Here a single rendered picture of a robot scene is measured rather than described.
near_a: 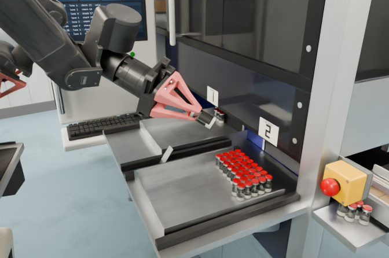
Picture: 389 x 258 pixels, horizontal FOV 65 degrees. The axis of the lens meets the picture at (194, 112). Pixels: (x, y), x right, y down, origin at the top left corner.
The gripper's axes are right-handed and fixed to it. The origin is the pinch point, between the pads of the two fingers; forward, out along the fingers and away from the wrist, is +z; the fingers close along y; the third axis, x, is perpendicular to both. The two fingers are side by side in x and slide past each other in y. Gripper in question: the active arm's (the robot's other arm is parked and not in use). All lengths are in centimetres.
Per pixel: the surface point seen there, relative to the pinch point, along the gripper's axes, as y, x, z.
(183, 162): -42.7, 17.1, 2.2
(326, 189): -12.9, 11.7, 32.9
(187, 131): -56, 39, -3
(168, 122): -62, 42, -13
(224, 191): -35.2, 11.2, 16.2
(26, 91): -270, 132, -201
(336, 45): 8.8, 28.3, 17.4
